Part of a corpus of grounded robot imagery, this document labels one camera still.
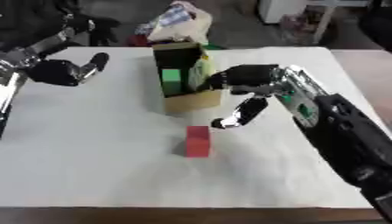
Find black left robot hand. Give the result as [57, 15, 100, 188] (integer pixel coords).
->
[25, 52, 110, 88]

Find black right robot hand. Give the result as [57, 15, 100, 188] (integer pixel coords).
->
[196, 64, 282, 130]

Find tan cardboard box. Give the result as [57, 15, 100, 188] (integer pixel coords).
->
[151, 41, 224, 114]

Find black tripod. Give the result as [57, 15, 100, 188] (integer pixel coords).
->
[74, 17, 123, 47]

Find green block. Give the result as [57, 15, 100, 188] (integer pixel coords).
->
[160, 68, 186, 95]

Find white cabinet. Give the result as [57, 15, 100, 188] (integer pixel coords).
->
[255, 0, 339, 45]

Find red block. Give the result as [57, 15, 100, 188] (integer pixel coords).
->
[184, 125, 212, 158]

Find pale bag with checked cloth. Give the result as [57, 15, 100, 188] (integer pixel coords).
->
[133, 1, 214, 47]

